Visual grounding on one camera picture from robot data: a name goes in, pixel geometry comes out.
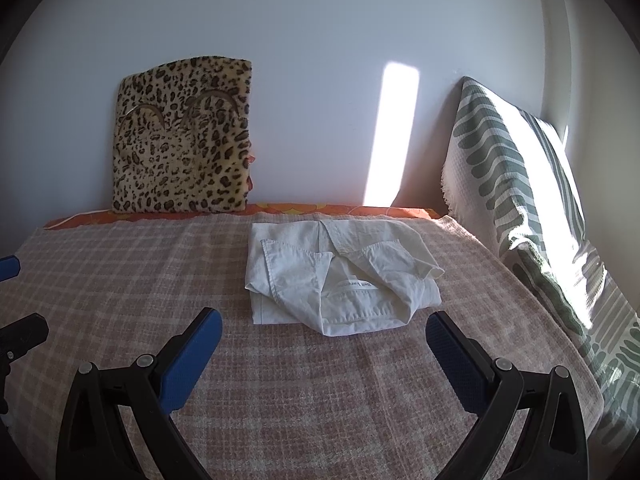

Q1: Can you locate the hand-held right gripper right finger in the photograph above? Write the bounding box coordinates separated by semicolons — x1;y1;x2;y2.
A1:
425;310;591;480

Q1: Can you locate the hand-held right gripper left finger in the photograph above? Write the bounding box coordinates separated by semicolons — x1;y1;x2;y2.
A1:
55;306;223;480

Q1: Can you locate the white long-sleeved shirt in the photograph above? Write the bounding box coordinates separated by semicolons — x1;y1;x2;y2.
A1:
244;219;446;337

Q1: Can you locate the pink plaid blanket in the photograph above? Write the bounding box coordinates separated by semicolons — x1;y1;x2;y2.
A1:
0;212;603;480

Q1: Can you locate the orange floral bedsheet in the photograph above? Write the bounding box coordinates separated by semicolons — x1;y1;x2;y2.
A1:
42;202;443;231

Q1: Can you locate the green and white patterned pillow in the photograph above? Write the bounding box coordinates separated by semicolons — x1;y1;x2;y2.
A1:
441;76;640;456

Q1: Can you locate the leopard print cushion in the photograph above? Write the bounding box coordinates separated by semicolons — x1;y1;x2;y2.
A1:
111;58;257;213

